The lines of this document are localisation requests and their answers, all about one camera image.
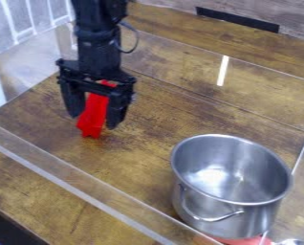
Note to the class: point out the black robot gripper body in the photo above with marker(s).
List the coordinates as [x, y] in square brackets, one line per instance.
[96, 71]

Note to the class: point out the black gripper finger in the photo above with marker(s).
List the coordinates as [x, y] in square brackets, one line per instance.
[116, 110]
[73, 97]

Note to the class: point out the red plastic block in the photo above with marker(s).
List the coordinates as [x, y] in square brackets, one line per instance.
[93, 116]

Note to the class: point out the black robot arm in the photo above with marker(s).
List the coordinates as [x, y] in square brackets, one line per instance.
[100, 16]

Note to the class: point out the silver metal pot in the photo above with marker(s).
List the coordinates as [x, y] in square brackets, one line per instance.
[231, 182]

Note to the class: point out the red object under pot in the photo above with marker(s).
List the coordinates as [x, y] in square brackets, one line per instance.
[247, 241]

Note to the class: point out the silver metal object corner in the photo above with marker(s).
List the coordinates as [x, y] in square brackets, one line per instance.
[289, 241]

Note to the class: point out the clear acrylic front barrier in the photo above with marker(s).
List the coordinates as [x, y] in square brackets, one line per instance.
[151, 222]

